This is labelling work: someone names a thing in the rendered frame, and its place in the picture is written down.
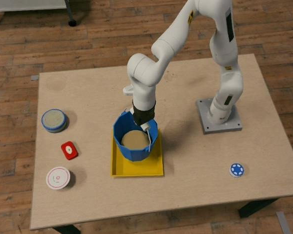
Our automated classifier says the yellow shallow tray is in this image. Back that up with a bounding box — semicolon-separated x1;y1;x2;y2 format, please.
111;128;163;177

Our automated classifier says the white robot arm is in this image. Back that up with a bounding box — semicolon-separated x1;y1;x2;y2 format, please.
127;0;243;125

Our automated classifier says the blue bucket with white handle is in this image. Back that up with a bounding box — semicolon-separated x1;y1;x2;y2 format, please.
113;107;158;162

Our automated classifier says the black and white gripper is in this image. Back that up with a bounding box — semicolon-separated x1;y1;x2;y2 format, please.
123;84;156;126

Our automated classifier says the white and pink yogurt cup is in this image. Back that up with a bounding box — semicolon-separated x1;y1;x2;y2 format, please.
46;166;70;190

